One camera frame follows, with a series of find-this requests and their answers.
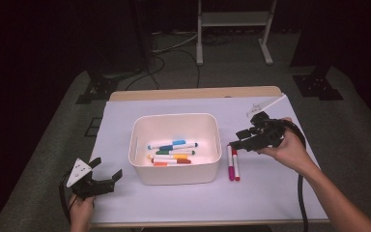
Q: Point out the white metal stand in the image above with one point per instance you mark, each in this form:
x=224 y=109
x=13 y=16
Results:
x=235 y=18

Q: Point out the dark green marker pen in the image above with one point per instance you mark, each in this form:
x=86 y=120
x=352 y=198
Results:
x=162 y=152

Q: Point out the light wooden table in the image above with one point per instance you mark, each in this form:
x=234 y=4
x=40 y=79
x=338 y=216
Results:
x=193 y=93

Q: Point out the orange marker pen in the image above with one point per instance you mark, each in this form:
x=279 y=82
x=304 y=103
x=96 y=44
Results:
x=161 y=164

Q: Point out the pale lavender table mat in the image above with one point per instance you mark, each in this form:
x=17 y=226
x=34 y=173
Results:
x=174 y=206

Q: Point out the person's right hand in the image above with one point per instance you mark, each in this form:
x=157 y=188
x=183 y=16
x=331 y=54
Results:
x=291 y=150

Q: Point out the red marker pen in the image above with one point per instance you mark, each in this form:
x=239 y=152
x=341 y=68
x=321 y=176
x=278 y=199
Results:
x=236 y=164

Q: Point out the magenta marker pen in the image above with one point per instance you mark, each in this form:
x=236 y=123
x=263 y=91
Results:
x=231 y=172

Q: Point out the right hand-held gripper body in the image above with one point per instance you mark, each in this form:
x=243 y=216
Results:
x=269 y=133

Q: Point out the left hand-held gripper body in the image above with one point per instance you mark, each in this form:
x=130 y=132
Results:
x=77 y=170

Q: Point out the black floor hatch frame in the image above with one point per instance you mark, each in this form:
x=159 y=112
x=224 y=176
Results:
x=93 y=127

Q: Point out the light blue marker pen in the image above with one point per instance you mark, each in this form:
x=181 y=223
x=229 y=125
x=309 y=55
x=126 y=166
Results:
x=178 y=142

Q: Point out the brown marker pen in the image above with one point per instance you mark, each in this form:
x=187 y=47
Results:
x=183 y=160

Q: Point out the dark blue marker pen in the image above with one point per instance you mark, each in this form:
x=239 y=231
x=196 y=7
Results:
x=166 y=147

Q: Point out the person's left hand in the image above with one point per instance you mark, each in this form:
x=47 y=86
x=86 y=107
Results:
x=81 y=214

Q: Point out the yellow marker pen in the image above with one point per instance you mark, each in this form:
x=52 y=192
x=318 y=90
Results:
x=180 y=156

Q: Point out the black stand base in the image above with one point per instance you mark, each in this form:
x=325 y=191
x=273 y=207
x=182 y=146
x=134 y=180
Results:
x=317 y=85
x=98 y=87

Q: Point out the white plastic storage bin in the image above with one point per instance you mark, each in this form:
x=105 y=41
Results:
x=174 y=175

